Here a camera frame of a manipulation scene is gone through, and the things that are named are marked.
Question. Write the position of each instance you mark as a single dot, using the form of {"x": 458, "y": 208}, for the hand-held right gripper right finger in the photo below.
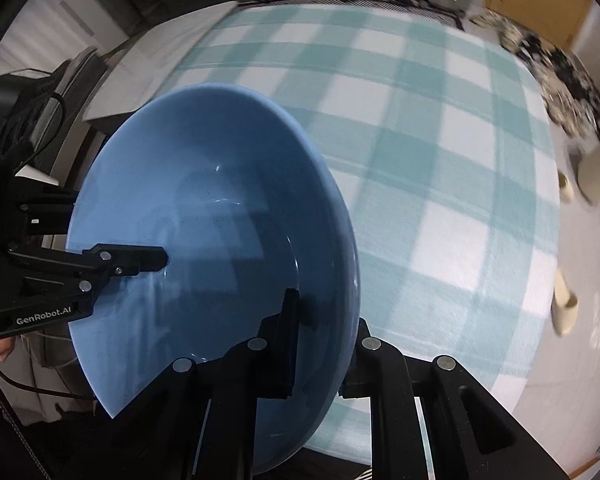
{"x": 365, "y": 360}

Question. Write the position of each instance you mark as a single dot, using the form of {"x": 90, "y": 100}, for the grey quilted chair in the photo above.
{"x": 85, "y": 75}

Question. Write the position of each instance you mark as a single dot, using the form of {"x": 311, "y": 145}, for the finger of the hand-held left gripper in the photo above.
{"x": 45, "y": 205}
{"x": 130, "y": 259}

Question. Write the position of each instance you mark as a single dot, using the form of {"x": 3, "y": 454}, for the beige slide sandal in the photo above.
{"x": 566, "y": 187}
{"x": 565, "y": 305}

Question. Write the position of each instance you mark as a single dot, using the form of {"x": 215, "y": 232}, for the grey marble coffee table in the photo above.
{"x": 155, "y": 55}

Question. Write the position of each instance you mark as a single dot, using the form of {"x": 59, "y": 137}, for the teal plaid tablecloth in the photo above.
{"x": 405, "y": 160}

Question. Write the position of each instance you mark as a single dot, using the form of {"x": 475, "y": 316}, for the person's left hand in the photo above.
{"x": 2, "y": 349}

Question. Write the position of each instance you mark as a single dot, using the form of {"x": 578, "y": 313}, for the blue bowl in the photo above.
{"x": 205, "y": 185}

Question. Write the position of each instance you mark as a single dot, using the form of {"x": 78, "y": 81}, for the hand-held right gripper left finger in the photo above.
{"x": 285, "y": 350}

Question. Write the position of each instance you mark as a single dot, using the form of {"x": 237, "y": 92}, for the pile of sneakers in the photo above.
{"x": 565, "y": 80}

